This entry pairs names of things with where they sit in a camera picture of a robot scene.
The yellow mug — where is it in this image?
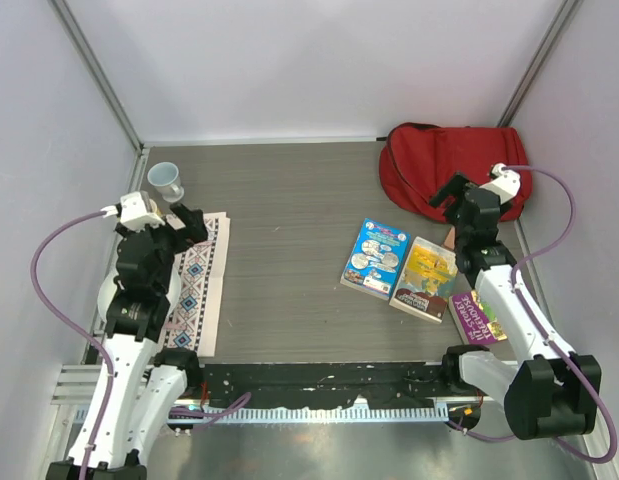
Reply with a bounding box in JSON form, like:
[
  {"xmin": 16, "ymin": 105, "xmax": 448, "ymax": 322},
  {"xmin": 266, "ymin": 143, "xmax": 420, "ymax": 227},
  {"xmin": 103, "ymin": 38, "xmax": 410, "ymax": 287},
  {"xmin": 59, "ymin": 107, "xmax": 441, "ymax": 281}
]
[{"xmin": 143, "ymin": 198, "xmax": 163, "ymax": 216}]

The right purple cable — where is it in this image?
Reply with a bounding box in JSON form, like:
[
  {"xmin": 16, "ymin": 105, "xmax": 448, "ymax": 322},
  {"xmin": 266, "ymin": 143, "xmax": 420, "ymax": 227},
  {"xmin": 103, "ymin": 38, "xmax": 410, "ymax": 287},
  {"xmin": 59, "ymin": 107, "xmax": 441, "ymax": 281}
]
[{"xmin": 446, "ymin": 164, "xmax": 618, "ymax": 464}]

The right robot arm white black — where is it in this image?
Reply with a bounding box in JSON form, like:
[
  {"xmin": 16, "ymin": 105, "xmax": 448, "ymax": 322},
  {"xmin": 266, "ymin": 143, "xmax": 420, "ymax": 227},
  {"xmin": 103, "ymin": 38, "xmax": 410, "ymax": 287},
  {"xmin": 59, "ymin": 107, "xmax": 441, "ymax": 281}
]
[{"xmin": 429, "ymin": 164, "xmax": 602, "ymax": 440}]

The white paper plate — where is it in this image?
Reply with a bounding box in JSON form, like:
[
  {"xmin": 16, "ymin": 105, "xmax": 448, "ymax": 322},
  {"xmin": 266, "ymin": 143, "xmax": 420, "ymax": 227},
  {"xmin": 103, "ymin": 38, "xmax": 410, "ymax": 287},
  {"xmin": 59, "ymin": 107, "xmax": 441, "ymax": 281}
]
[{"xmin": 97, "ymin": 260, "xmax": 181, "ymax": 320}]

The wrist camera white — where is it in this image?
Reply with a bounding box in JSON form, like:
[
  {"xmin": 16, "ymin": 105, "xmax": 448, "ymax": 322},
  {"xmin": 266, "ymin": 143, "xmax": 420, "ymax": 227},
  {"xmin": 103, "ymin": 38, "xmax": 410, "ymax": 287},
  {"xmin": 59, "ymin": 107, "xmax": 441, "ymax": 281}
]
[
  {"xmin": 481, "ymin": 163, "xmax": 521, "ymax": 205},
  {"xmin": 101, "ymin": 191, "xmax": 165, "ymax": 230}
]

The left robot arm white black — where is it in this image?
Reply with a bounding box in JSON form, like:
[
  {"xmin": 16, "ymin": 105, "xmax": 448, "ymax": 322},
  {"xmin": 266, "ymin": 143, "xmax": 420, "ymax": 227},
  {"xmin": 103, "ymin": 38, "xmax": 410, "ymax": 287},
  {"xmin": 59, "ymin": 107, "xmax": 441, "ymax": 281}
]
[{"xmin": 30, "ymin": 194, "xmax": 208, "ymax": 479}]

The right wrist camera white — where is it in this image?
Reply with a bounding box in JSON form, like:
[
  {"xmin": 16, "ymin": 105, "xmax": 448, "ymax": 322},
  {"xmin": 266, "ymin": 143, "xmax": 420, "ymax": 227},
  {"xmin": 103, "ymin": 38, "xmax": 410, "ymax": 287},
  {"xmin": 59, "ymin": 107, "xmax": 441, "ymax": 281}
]
[{"xmin": 481, "ymin": 163, "xmax": 521, "ymax": 205}]

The yellow paperback book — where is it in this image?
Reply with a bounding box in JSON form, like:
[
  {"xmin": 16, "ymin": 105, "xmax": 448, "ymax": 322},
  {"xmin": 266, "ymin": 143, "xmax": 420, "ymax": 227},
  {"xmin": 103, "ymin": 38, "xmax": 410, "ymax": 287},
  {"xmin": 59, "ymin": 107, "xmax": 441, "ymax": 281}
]
[{"xmin": 389, "ymin": 237, "xmax": 458, "ymax": 324}]

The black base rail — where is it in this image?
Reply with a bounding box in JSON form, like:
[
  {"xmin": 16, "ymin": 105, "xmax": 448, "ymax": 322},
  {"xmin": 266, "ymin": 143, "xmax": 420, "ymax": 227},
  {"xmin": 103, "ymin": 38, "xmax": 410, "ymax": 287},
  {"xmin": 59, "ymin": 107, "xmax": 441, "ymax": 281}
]
[{"xmin": 143, "ymin": 360, "xmax": 503, "ymax": 409}]

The patterned placemat cloth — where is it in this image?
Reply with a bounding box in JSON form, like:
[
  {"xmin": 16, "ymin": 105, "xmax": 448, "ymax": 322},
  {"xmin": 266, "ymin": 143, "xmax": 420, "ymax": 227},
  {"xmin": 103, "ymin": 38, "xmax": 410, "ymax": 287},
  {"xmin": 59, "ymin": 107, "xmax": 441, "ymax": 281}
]
[{"xmin": 159, "ymin": 212, "xmax": 231, "ymax": 358}]

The blue comic book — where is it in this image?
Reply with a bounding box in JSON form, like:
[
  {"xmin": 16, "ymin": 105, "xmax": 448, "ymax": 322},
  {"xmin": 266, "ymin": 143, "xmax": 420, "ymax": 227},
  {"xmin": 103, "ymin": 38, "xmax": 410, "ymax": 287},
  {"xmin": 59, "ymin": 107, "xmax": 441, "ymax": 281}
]
[{"xmin": 340, "ymin": 218, "xmax": 410, "ymax": 300}]

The red backpack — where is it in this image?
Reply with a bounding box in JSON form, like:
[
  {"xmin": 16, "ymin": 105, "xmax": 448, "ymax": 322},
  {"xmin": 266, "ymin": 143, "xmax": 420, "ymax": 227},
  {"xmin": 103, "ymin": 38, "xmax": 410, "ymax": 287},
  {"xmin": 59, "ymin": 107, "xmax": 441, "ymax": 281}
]
[{"xmin": 379, "ymin": 122, "xmax": 528, "ymax": 222}]

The light blue cup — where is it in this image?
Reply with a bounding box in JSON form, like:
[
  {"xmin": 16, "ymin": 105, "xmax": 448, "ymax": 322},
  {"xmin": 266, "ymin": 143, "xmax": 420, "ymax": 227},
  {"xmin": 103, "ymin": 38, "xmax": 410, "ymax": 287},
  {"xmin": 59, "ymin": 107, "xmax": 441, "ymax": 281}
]
[{"xmin": 147, "ymin": 162, "xmax": 185, "ymax": 203}]

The white cable duct strip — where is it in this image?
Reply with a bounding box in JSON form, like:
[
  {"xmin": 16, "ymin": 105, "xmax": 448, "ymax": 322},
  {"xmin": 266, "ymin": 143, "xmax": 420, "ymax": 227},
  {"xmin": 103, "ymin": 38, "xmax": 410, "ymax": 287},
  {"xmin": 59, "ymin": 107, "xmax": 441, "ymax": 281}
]
[{"xmin": 74, "ymin": 405, "xmax": 449, "ymax": 424}]

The purple treehouse book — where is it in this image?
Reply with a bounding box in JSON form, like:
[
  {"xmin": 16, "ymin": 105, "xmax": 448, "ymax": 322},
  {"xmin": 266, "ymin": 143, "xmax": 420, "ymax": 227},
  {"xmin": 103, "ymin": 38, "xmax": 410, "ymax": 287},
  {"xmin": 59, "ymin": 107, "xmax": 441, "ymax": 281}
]
[{"xmin": 448, "ymin": 290, "xmax": 507, "ymax": 346}]

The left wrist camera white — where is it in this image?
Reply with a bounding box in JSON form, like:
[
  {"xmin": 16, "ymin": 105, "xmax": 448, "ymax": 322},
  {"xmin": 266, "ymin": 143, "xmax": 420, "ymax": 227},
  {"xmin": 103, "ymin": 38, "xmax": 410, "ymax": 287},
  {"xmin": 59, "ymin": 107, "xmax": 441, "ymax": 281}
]
[{"xmin": 101, "ymin": 191, "xmax": 165, "ymax": 230}]

